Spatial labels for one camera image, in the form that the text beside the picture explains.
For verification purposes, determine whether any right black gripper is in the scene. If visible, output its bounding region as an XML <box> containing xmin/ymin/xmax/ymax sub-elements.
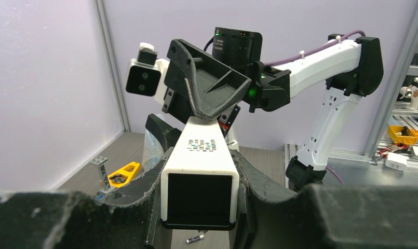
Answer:
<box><xmin>145</xmin><ymin>27</ymin><xmax>290</xmax><ymax>152</ymax></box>

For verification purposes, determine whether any grey lego piece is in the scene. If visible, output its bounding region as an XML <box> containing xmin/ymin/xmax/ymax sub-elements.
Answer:
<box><xmin>90</xmin><ymin>155</ymin><xmax>114</xmax><ymax>195</ymax></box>

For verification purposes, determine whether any slim white remote control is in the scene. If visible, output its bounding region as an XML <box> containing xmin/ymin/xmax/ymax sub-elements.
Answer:
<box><xmin>160</xmin><ymin>117</ymin><xmax>239</xmax><ymax>231</ymax></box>

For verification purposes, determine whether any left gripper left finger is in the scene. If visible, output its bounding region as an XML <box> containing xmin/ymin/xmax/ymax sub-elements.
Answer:
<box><xmin>0</xmin><ymin>150</ymin><xmax>172</xmax><ymax>248</ymax></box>

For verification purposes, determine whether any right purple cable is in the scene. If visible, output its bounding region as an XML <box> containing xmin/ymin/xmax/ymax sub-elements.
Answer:
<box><xmin>263</xmin><ymin>30</ymin><xmax>366</xmax><ymax>67</ymax></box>

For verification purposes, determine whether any yellow triangle toy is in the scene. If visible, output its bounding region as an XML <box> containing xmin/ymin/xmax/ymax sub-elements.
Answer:
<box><xmin>108</xmin><ymin>162</ymin><xmax>141</xmax><ymax>188</ymax></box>

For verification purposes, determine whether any grey lego baseplate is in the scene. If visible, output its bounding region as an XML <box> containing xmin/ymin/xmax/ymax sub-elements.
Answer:
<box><xmin>95</xmin><ymin>192</ymin><xmax>123</xmax><ymax>200</ymax></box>

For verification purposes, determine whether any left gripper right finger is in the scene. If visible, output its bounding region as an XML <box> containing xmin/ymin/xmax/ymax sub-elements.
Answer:
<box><xmin>229</xmin><ymin>150</ymin><xmax>418</xmax><ymax>248</ymax></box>

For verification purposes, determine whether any black battery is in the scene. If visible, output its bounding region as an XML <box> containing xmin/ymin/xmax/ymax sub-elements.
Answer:
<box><xmin>186</xmin><ymin>234</ymin><xmax>205</xmax><ymax>244</ymax></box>

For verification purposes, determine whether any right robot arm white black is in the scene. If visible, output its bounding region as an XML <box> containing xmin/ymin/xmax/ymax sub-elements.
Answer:
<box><xmin>153</xmin><ymin>28</ymin><xmax>383</xmax><ymax>195</ymax></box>

